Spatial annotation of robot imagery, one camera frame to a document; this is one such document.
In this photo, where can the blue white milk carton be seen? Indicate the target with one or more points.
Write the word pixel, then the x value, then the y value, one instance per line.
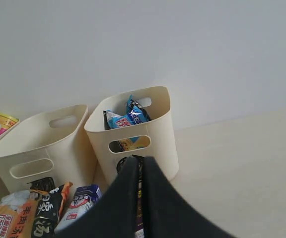
pixel 84 199

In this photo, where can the dark purple box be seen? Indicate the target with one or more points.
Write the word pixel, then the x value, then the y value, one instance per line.
pixel 139 231

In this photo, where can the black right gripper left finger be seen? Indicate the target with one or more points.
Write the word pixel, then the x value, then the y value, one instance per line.
pixel 115 214

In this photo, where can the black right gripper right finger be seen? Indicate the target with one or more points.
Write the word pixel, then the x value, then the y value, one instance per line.
pixel 166 214

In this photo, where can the orange instant noodle bag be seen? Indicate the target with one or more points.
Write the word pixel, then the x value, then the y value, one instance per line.
pixel 33 213

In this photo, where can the blue instant noodle bag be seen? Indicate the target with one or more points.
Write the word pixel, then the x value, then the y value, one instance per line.
pixel 135 114

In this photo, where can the cream bin with square mark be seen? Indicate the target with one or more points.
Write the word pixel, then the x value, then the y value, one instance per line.
pixel 50 144

